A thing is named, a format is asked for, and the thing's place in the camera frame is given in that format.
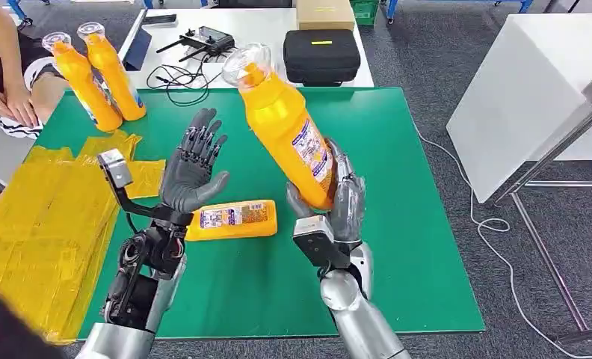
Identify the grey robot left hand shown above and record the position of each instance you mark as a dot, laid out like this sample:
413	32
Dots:
187	183

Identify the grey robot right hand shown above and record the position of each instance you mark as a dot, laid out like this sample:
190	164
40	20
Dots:
348	208

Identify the orange drink bottle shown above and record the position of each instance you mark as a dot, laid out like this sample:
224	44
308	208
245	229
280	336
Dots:
80	84
115	74
256	220
276	124

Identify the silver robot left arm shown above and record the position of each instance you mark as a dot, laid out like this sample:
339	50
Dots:
142	292

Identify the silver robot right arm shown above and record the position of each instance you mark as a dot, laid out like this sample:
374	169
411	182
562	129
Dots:
360	317

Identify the green mat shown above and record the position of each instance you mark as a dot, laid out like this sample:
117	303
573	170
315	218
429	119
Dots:
301	277

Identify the black remote controller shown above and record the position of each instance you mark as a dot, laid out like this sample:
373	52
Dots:
209	38

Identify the black carry case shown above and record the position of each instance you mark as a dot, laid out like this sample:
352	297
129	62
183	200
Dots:
321	57

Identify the yellow sheet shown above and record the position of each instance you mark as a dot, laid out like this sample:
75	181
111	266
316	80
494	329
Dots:
38	223

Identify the brown cardboard box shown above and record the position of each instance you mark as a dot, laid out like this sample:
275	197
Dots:
325	15

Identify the green crate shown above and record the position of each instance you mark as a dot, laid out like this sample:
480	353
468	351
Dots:
365	11

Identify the white side table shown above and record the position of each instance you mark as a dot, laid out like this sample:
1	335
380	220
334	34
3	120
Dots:
524	99

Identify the dark robot torso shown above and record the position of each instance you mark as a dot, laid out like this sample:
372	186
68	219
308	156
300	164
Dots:
4	332

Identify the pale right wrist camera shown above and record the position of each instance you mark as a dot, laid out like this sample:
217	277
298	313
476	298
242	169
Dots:
318	243

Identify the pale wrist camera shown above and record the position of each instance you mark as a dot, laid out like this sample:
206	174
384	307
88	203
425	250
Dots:
318	243
113	168

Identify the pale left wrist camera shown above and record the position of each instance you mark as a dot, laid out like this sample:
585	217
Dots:
113	168

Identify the blue frame leg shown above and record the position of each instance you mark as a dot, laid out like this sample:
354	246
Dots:
391	10
525	5
17	10

